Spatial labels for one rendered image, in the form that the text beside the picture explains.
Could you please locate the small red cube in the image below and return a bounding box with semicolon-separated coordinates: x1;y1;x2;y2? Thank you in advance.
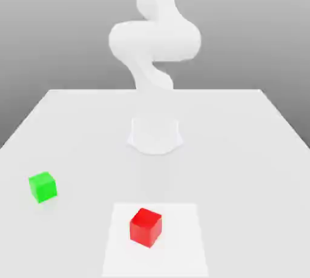
129;207;163;249

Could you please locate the small green cube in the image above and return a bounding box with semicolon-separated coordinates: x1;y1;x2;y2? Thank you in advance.
28;171;58;204

